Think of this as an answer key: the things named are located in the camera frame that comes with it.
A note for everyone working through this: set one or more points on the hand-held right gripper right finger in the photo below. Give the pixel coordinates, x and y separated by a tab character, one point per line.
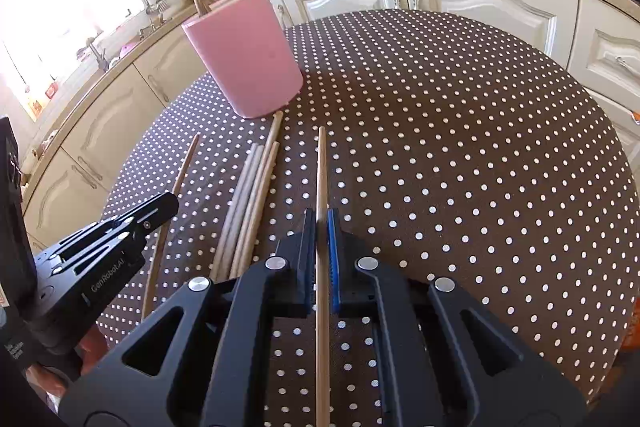
334	267

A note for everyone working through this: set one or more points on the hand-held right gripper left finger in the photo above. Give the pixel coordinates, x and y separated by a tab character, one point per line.
307	267

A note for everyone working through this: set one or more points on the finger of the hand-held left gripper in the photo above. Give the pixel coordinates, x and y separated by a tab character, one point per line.
150	222
130	214

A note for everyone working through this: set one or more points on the pink cylindrical cup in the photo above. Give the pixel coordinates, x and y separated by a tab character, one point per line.
245	57

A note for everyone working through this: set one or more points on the orange jar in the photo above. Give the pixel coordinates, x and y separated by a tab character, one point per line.
50	92

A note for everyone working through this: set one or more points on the metal sink faucet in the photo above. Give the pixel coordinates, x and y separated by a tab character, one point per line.
100	59

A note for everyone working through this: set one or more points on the brown polka dot tablecloth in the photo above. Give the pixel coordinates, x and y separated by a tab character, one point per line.
450	157

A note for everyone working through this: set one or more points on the kitchen window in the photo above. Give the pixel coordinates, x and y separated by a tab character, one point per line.
50	7

